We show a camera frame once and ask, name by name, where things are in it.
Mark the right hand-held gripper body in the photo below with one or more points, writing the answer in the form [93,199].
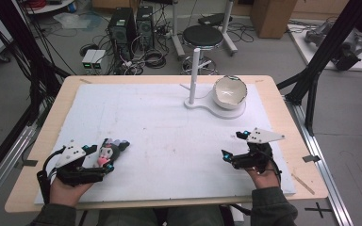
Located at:
[254,157]

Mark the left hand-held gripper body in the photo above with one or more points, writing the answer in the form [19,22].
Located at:
[75,175]

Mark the black and pink plush doll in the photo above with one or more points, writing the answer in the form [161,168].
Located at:
[110,153]

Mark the white stand with pole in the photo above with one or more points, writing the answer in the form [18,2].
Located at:
[194,75]

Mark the person's left hand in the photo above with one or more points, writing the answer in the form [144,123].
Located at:
[64,194]

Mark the person's right hand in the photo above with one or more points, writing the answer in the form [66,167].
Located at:
[264,179]

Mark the white eggshell-shaped bowl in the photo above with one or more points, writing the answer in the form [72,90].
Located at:
[230,92]

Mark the black tape strip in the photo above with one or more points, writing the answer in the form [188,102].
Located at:
[29,163]
[311,158]

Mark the person's legs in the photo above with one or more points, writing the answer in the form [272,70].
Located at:
[132,218]

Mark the long thin wooden stick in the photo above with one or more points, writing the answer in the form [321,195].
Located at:
[303,184]

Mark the white foam board mat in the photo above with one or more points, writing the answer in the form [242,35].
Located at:
[169,150]

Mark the black tape cross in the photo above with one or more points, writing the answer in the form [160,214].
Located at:
[318,209]

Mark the white power supply unit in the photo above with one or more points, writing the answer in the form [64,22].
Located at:
[99,60]
[88,59]

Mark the black round stool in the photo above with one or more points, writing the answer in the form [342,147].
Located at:
[202,37]

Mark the white platform board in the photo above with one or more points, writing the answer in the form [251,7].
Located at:
[314,55]

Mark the black flat pad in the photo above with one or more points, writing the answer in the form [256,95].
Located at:
[213,19]

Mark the white metal floor stand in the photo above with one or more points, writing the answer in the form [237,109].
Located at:
[176,34]

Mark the brown cardboard box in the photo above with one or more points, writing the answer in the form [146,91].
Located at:
[271,17]

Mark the large black computer tower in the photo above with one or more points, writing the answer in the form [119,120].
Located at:
[121,31]

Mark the clear plastic sheet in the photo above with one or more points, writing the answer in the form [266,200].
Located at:
[75,21]

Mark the grey robot device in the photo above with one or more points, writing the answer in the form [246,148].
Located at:
[347,51]

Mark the small black computer tower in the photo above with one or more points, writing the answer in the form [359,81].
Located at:
[145,26]

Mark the round white table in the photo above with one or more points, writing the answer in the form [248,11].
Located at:
[50,7]

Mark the silver aluminium rail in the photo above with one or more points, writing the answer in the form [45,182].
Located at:
[326,175]
[9,160]

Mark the black metal frame with brace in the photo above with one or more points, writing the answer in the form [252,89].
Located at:
[323,53]

